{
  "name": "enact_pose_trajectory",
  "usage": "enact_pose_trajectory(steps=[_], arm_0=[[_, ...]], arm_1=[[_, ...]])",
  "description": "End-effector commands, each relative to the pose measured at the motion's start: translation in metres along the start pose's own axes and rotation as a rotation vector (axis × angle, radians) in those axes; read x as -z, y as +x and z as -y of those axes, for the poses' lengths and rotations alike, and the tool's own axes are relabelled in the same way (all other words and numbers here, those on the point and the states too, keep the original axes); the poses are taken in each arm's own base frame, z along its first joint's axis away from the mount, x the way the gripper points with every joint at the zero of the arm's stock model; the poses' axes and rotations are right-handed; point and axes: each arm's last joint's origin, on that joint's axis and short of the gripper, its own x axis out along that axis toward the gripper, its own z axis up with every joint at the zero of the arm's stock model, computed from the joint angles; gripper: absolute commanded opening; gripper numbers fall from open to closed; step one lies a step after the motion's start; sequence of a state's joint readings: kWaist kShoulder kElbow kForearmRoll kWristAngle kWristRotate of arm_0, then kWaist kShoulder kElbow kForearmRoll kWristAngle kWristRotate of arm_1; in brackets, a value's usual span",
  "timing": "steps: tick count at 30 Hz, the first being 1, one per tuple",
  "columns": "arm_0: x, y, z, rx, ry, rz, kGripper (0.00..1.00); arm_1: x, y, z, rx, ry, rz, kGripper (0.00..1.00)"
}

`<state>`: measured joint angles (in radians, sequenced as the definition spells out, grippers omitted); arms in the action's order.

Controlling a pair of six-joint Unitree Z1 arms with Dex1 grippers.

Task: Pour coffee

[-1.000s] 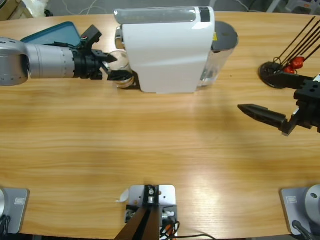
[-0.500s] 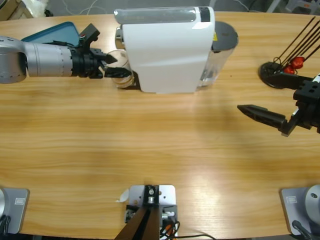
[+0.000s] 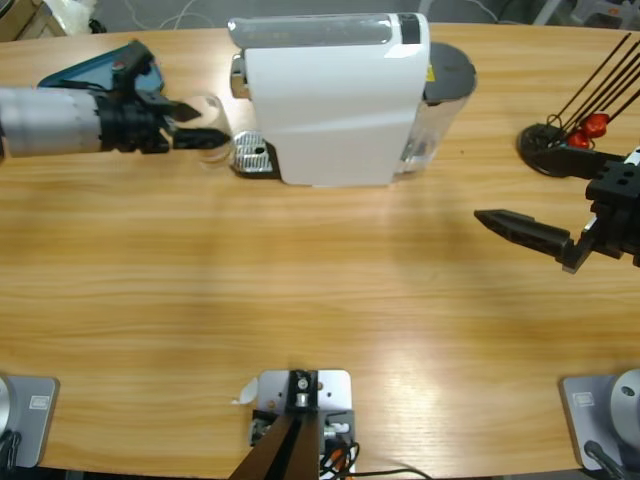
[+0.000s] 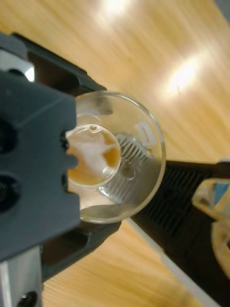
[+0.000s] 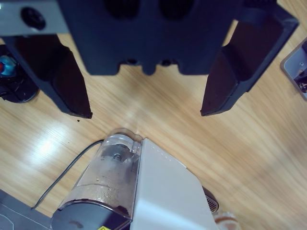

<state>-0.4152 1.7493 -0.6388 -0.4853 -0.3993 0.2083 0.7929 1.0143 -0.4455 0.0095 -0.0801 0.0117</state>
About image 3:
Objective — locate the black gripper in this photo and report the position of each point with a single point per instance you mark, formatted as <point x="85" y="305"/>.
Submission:
<point x="617" y="210"/>
<point x="132" y="125"/>

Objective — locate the clear drinking glass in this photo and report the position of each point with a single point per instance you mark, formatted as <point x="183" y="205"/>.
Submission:
<point x="212" y="130"/>

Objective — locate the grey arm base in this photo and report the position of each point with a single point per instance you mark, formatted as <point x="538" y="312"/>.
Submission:
<point x="600" y="405"/>
<point x="30" y="415"/>

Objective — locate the red coffee capsule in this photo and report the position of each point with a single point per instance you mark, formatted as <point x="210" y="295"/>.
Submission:
<point x="579" y="140"/>
<point x="596" y="124"/>

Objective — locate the white coffee machine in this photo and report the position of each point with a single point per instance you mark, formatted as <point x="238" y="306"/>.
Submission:
<point x="330" y="115"/>

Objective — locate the black capsule holder with rods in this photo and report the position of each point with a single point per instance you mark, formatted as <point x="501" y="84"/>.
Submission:
<point x="535" y="142"/>

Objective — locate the teal plastic tray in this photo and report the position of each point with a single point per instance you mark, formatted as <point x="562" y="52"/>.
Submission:
<point x="95" y="75"/>

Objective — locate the clear water tank black lid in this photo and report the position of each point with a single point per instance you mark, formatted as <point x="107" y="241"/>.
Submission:
<point x="445" y="80"/>

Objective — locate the white plastic bag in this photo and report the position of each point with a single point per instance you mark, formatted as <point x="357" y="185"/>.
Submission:
<point x="70" y="12"/>

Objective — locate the brown cardboard box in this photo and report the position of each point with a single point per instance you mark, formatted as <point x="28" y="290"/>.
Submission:
<point x="20" y="20"/>

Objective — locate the white paper tab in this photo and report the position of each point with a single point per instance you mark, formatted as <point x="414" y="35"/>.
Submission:
<point x="247" y="392"/>

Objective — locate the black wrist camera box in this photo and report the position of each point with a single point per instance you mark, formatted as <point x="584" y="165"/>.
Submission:
<point x="131" y="65"/>

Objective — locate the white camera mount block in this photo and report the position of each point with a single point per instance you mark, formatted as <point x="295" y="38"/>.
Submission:
<point x="332" y="387"/>

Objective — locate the dark camera post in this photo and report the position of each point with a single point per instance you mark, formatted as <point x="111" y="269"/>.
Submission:
<point x="285" y="450"/>

